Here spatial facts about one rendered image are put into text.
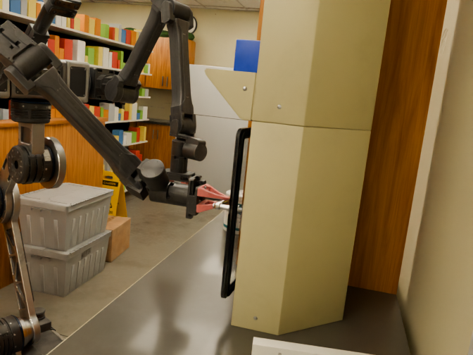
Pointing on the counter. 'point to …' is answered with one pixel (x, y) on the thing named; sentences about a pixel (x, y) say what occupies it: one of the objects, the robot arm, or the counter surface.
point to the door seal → (236, 213)
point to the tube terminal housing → (307, 160)
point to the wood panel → (394, 141)
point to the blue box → (246, 55)
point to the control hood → (236, 89)
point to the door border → (234, 213)
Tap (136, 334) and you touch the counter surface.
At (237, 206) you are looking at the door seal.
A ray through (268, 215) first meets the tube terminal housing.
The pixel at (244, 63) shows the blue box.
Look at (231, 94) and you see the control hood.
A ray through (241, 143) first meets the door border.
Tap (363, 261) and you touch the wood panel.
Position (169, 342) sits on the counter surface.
